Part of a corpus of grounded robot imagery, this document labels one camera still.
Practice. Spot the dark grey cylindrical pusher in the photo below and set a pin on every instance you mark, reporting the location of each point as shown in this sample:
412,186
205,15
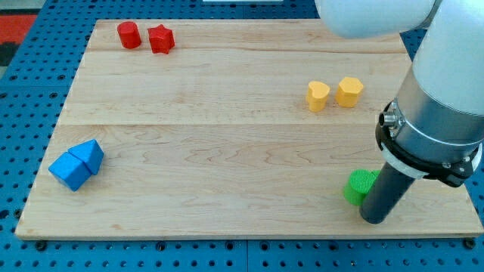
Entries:
389,187

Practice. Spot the black wrist flange mount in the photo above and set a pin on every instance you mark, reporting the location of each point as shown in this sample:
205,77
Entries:
430,141

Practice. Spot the green circle block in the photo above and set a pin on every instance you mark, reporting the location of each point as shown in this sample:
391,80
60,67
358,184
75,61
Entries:
358,185

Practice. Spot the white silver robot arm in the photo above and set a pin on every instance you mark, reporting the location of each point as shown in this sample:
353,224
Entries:
448,66

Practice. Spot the red star block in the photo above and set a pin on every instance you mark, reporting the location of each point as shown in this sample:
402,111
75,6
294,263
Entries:
161,39

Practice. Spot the yellow hexagon block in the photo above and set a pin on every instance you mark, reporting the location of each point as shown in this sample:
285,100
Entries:
348,92

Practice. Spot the yellow heart block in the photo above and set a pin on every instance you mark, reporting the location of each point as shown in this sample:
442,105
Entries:
317,95

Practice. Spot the wooden board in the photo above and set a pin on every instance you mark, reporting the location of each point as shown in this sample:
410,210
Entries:
215,140

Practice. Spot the blue triangle block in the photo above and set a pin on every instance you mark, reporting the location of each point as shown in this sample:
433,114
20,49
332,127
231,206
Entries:
90,153

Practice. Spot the red cylinder block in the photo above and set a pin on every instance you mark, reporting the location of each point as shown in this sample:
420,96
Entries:
129,34

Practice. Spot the blue cube block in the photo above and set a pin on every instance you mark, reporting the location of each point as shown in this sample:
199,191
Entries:
70,171

